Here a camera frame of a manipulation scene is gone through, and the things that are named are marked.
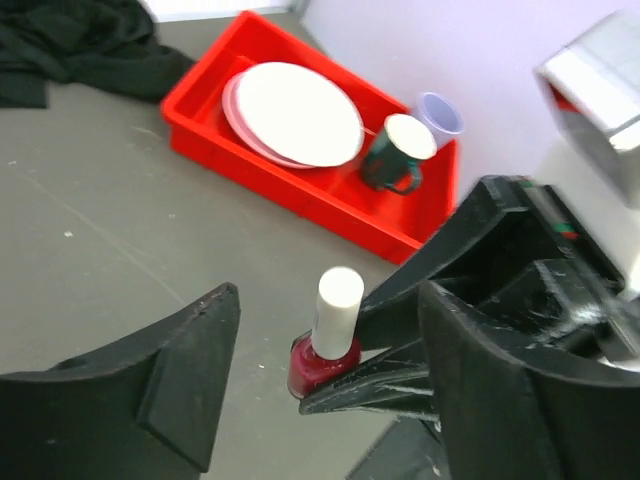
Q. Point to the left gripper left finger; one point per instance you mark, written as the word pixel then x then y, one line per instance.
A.
pixel 146 406

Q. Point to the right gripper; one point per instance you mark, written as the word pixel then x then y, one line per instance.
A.
pixel 512 254

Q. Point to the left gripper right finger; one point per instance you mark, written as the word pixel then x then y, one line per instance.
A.
pixel 513 409

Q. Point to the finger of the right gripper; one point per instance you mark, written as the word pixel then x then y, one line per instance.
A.
pixel 380 390

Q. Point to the red nail polish bottle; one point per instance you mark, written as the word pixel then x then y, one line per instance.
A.
pixel 307 370

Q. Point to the red plastic tray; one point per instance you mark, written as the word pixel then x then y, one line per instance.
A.
pixel 391 226

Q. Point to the dark green mug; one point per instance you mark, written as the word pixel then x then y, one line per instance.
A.
pixel 394 160

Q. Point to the lavender plastic cup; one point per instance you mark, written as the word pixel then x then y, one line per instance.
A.
pixel 439 116

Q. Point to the white paper plate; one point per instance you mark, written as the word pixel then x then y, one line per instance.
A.
pixel 300 114

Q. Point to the pink plate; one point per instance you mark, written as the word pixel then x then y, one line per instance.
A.
pixel 235 120

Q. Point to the black shirt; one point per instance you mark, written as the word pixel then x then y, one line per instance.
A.
pixel 112 46

